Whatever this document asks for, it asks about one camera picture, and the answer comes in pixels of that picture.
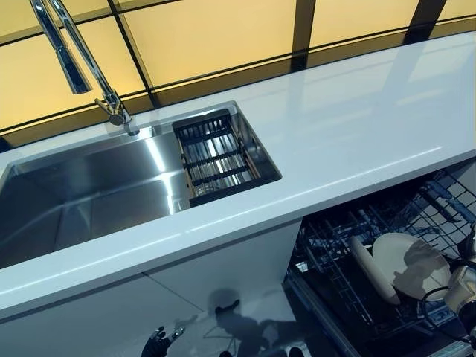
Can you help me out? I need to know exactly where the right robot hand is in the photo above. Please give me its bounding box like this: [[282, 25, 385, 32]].
[[457, 225, 476, 266]]

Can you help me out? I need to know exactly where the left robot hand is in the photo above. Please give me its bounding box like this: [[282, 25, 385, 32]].
[[143, 325, 187, 357]]

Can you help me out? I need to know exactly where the white ceramic plate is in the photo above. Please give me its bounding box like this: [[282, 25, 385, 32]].
[[349, 235, 401, 305], [372, 233, 453, 302]]

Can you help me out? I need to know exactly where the open dishwasher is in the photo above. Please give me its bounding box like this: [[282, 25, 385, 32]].
[[282, 163, 476, 357]]

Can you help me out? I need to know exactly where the white cabinet door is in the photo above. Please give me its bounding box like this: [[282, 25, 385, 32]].
[[0, 273, 206, 357], [143, 219, 302, 324]]

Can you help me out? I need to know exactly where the grey cutlery basket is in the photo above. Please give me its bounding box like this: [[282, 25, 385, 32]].
[[423, 308, 460, 330]]

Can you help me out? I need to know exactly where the stainless steel sink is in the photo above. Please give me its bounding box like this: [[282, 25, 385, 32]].
[[0, 100, 283, 269]]

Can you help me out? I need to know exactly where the black dish drying rack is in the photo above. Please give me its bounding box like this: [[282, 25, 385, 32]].
[[171, 108, 262, 208]]

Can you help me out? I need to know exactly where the chrome kitchen faucet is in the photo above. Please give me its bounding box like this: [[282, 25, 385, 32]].
[[29, 0, 141, 137]]

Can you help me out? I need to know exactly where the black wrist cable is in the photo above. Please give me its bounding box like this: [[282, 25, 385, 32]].
[[419, 285, 476, 341]]

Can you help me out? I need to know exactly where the wire dishwasher rack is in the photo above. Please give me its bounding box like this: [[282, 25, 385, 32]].
[[295, 173, 476, 335]]

